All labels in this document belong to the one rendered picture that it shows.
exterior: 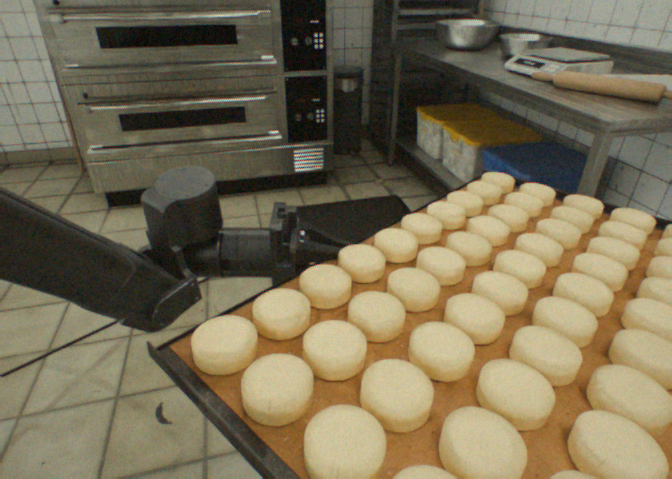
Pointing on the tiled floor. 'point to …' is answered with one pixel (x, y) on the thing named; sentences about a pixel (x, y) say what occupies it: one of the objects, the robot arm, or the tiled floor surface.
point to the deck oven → (194, 76)
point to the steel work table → (539, 97)
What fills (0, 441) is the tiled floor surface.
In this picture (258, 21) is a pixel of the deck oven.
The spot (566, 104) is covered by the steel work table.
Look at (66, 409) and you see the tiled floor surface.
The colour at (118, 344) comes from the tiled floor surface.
